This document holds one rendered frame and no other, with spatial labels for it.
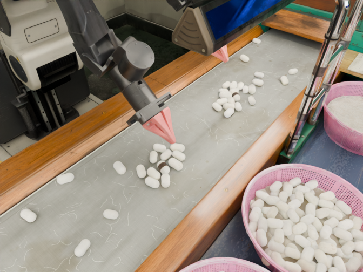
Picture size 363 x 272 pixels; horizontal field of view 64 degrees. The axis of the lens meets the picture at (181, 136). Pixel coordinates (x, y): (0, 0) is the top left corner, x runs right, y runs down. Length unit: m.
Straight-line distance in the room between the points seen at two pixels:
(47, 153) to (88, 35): 0.31
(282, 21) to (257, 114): 0.48
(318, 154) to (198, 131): 0.34
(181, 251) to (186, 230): 0.04
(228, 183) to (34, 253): 0.40
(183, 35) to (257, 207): 0.37
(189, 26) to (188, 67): 0.52
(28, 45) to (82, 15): 0.58
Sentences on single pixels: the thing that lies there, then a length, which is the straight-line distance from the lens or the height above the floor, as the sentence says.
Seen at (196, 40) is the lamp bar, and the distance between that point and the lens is 0.49.
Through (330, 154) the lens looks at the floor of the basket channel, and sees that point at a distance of 0.91.
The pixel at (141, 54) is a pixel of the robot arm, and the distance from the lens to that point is 0.57.
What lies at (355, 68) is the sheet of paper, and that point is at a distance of 1.12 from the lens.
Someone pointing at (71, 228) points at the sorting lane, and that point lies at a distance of 0.65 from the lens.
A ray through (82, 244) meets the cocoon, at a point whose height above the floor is 0.76.
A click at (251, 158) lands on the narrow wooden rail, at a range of 0.70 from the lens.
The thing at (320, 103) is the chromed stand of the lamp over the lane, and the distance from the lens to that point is 0.88.
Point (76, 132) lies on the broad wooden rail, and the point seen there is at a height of 0.76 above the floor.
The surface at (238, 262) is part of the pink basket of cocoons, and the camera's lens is 0.56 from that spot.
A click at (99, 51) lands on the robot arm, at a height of 0.99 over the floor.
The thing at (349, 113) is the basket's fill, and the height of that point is 0.73.
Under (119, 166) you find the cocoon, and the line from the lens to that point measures 0.69.
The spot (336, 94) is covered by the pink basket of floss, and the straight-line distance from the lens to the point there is 1.04.
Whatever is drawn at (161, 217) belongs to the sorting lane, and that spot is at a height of 0.74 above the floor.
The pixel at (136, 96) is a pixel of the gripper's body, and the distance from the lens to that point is 0.62.
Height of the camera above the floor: 1.27
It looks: 44 degrees down
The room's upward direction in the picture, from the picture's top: straight up
